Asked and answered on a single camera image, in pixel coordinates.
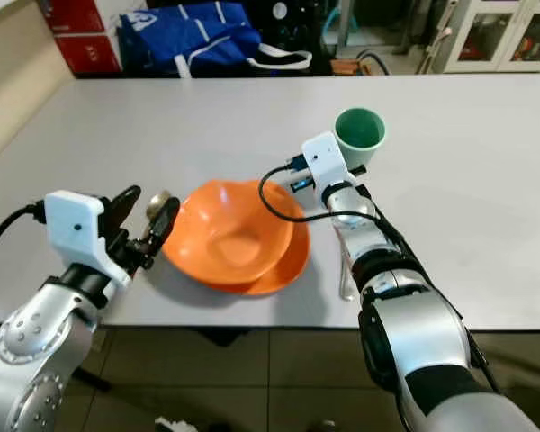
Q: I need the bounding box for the orange plastic bowl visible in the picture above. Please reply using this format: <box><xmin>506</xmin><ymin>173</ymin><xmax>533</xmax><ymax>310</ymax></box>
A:
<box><xmin>162</xmin><ymin>179</ymin><xmax>294</xmax><ymax>290</ymax></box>

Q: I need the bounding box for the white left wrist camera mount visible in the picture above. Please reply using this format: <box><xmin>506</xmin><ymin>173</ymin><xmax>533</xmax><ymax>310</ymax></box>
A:
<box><xmin>42</xmin><ymin>189</ymin><xmax>120</xmax><ymax>289</ymax></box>

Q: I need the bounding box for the gold metal spoon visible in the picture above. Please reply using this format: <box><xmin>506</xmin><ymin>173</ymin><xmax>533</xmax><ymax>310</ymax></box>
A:
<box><xmin>145</xmin><ymin>189</ymin><xmax>173</xmax><ymax>242</ymax></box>

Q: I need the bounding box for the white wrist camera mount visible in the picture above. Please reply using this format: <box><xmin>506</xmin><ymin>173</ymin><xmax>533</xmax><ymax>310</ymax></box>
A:
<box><xmin>301</xmin><ymin>131</ymin><xmax>366</xmax><ymax>205</ymax></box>
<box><xmin>42</xmin><ymin>189</ymin><xmax>120</xmax><ymax>289</ymax></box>

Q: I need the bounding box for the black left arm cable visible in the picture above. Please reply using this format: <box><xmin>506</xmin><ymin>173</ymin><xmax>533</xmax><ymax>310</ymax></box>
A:
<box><xmin>0</xmin><ymin>202</ymin><xmax>48</xmax><ymax>268</ymax></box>

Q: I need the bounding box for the black appliance with round gauge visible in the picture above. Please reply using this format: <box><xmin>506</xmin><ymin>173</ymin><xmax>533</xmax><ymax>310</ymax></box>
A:
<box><xmin>257</xmin><ymin>0</ymin><xmax>336</xmax><ymax>75</ymax></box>

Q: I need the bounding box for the white glass door cabinet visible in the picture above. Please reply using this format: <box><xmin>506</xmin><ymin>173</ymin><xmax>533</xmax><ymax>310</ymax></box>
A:
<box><xmin>423</xmin><ymin>0</ymin><xmax>540</xmax><ymax>75</ymax></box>

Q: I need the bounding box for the blue bag with white straps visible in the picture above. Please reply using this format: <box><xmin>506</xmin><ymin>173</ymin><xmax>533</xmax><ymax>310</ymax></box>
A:
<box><xmin>116</xmin><ymin>1</ymin><xmax>314</xmax><ymax>78</ymax></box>

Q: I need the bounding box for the green plastic cup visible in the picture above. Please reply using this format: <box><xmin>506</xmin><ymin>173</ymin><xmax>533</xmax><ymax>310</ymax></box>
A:
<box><xmin>333</xmin><ymin>106</ymin><xmax>388</xmax><ymax>170</ymax></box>

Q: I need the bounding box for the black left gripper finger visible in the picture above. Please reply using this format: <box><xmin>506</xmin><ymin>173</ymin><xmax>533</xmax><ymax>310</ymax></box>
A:
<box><xmin>109</xmin><ymin>186</ymin><xmax>142</xmax><ymax>234</ymax></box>
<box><xmin>152</xmin><ymin>198</ymin><xmax>182</xmax><ymax>256</ymax></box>

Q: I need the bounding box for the red cardboard box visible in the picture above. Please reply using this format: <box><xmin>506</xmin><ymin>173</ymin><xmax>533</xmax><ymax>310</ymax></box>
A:
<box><xmin>40</xmin><ymin>0</ymin><xmax>123</xmax><ymax>76</ymax></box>

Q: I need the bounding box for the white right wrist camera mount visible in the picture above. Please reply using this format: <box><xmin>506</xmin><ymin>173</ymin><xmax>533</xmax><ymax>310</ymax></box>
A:
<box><xmin>301</xmin><ymin>131</ymin><xmax>366</xmax><ymax>205</ymax></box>

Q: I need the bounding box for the white crumpled paper scrap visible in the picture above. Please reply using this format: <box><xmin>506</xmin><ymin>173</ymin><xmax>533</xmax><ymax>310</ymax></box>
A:
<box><xmin>155</xmin><ymin>416</ymin><xmax>201</xmax><ymax>432</ymax></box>

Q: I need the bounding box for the silver metal fork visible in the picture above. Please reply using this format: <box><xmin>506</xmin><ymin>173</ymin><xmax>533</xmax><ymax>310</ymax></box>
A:
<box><xmin>337</xmin><ymin>236</ymin><xmax>359</xmax><ymax>302</ymax></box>

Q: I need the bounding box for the orange plastic plate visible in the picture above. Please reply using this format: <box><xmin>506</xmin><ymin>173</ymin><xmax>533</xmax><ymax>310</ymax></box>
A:
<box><xmin>196</xmin><ymin>214</ymin><xmax>311</xmax><ymax>297</ymax></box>

